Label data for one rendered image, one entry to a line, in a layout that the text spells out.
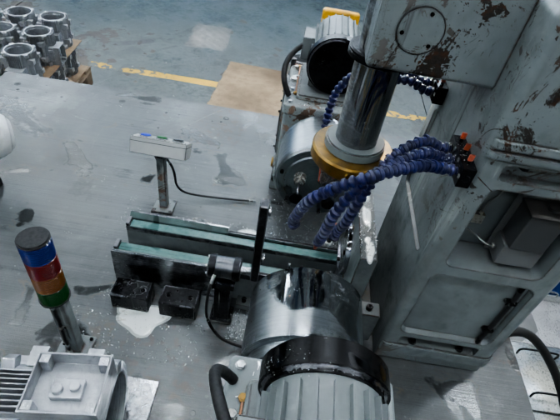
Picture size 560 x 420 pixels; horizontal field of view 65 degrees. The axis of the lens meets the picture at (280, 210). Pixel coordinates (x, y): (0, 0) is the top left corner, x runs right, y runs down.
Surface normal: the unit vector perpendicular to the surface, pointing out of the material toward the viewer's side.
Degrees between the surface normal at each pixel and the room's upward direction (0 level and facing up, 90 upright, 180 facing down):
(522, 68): 90
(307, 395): 23
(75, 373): 0
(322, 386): 14
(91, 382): 0
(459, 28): 90
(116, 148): 0
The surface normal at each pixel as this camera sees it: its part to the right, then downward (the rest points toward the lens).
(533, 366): 0.13, -0.72
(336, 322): 0.47, -0.61
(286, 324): -0.29, -0.72
